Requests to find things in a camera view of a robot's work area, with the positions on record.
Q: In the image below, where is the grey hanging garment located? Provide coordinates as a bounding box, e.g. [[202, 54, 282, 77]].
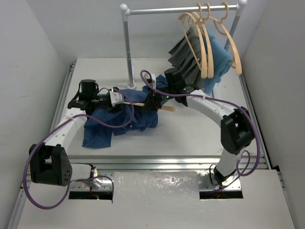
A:
[[168, 38, 204, 90]]

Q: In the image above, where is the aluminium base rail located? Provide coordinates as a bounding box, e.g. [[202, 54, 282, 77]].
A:
[[51, 61, 270, 193]]

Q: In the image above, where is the light blue hanging garment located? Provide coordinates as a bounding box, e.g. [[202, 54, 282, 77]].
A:
[[203, 32, 233, 94]]

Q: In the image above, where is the beige hanger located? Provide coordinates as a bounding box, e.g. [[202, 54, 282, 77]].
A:
[[123, 102, 176, 112], [179, 3, 208, 79], [194, 2, 214, 79], [213, 1, 242, 75]]

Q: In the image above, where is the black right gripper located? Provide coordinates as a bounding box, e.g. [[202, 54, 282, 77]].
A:
[[141, 84, 175, 112]]

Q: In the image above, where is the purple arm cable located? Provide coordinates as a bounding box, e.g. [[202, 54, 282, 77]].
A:
[[140, 70, 261, 191], [23, 87, 135, 210]]

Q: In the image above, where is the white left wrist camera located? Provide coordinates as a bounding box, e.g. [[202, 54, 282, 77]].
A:
[[109, 88, 124, 107]]

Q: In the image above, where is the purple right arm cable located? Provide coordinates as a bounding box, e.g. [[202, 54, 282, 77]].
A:
[[140, 70, 261, 191]]

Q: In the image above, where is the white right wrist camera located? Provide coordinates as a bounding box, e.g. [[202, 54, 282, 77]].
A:
[[146, 73, 156, 89]]

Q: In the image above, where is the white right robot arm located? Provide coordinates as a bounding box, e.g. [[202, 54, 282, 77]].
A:
[[140, 70, 256, 187]]

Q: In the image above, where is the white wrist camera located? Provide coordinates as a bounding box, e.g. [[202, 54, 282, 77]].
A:
[[109, 88, 124, 107], [146, 73, 156, 89]]

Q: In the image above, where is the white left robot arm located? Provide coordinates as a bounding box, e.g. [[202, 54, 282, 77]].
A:
[[30, 79, 124, 187]]

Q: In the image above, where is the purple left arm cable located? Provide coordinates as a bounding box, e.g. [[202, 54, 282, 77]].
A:
[[23, 87, 135, 210]]

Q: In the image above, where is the metal clothes rack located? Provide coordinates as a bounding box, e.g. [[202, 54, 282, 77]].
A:
[[120, 0, 247, 89]]

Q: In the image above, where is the blue plaid shirt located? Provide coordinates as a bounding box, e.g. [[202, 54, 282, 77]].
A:
[[81, 74, 178, 148]]

